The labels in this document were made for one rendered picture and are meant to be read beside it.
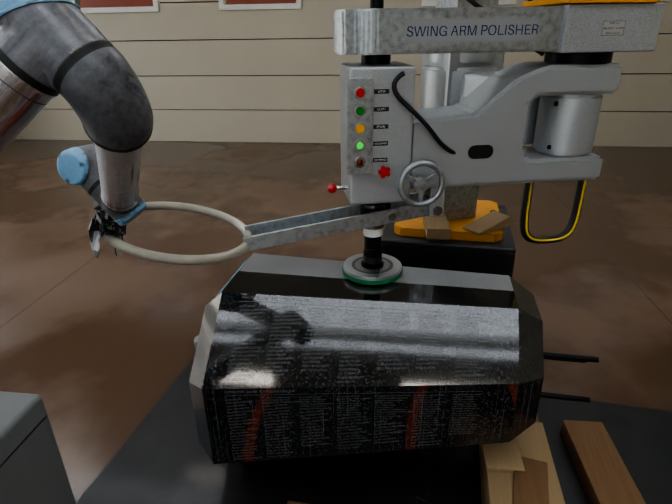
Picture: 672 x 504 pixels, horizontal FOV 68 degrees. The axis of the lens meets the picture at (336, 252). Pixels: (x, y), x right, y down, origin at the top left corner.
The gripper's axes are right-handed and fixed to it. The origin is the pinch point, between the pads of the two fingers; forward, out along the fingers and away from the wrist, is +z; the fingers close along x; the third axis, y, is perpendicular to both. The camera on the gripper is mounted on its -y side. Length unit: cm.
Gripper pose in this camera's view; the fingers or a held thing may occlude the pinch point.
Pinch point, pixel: (106, 252)
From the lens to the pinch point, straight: 171.4
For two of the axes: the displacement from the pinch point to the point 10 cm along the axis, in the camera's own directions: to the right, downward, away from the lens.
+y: 5.9, 4.2, -6.9
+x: 7.8, -0.9, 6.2
